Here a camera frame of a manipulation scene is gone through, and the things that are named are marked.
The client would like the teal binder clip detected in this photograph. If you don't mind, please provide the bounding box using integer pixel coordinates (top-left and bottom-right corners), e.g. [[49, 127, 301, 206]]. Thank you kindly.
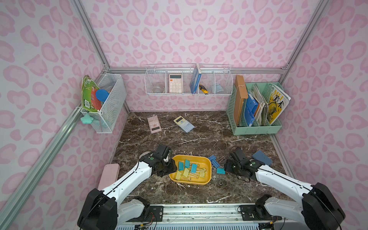
[[178, 162, 185, 171], [217, 168, 226, 174], [190, 164, 201, 174], [184, 160, 191, 168]]

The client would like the white tape roll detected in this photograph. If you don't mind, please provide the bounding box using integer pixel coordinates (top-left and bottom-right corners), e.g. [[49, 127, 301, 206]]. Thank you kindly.
[[139, 151, 152, 162]]

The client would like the blue binder clip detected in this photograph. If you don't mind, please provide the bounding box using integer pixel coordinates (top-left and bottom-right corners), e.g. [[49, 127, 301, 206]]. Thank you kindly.
[[211, 160, 220, 169], [208, 155, 217, 161]]

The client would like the yellow binder clip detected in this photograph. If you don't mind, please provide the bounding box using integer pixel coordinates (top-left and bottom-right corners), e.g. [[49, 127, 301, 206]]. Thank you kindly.
[[196, 170, 206, 178], [182, 168, 196, 177], [175, 171, 191, 181]]

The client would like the yellow plastic storage box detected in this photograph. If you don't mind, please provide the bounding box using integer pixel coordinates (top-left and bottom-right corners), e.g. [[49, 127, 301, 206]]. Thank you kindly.
[[169, 155, 212, 186]]

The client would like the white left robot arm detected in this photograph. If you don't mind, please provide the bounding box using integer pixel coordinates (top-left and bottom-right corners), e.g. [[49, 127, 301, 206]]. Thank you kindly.
[[77, 144, 177, 230]]

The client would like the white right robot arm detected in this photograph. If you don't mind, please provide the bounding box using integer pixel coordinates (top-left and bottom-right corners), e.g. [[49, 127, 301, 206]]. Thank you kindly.
[[224, 147, 346, 230]]

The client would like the pink calculator on table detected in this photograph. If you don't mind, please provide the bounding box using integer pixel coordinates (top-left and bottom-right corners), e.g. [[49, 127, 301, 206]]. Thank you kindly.
[[147, 115, 162, 134]]

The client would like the yellow blue calculator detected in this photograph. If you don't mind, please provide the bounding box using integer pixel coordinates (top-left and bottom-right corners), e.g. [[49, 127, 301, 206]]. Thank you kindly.
[[174, 116, 195, 133]]

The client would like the pink pencil case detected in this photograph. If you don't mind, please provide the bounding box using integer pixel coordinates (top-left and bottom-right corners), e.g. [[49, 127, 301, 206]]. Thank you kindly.
[[97, 163, 120, 190]]

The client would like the green plastic file organizer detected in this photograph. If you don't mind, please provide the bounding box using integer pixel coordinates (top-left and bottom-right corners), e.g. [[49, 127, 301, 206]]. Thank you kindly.
[[226, 82, 283, 136]]

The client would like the blue folder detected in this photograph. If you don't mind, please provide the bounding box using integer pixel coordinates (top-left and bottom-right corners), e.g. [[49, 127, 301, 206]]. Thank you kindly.
[[244, 94, 258, 127]]

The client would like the brown folder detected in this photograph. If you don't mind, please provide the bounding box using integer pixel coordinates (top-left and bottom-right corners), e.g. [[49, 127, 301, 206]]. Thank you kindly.
[[233, 75, 248, 126]]

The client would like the clear tape roll in basket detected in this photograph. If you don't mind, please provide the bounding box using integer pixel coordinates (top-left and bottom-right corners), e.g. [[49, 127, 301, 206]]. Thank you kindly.
[[151, 84, 165, 94]]

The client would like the yellow art magazine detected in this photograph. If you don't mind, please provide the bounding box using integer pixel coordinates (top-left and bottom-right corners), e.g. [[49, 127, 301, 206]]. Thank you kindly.
[[267, 84, 291, 125]]

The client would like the yellow black small tool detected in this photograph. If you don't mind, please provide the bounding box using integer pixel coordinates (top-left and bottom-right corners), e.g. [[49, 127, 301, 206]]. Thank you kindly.
[[199, 85, 209, 95]]

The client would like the pink calculator in basket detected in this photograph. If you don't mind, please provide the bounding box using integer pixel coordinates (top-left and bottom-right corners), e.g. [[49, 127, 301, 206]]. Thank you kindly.
[[169, 74, 183, 94]]

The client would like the mint star toy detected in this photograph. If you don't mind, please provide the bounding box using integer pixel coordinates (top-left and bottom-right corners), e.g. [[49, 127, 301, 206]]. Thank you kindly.
[[80, 113, 94, 124]]

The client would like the blue round disc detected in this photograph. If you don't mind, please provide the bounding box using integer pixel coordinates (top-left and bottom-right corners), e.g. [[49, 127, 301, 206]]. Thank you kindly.
[[95, 89, 109, 103]]

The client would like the blue book in basket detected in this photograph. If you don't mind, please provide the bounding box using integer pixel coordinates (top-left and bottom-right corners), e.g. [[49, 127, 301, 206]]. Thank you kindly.
[[190, 63, 202, 94]]

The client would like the green snack package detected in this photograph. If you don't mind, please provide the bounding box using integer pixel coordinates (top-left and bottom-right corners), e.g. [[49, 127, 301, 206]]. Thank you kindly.
[[81, 75, 102, 112]]

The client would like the metal base rail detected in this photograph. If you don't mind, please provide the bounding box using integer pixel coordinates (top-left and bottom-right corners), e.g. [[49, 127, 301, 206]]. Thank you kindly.
[[116, 203, 308, 230]]

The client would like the white wire basket left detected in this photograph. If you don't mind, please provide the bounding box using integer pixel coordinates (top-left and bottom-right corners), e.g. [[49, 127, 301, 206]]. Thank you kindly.
[[81, 73, 127, 134]]

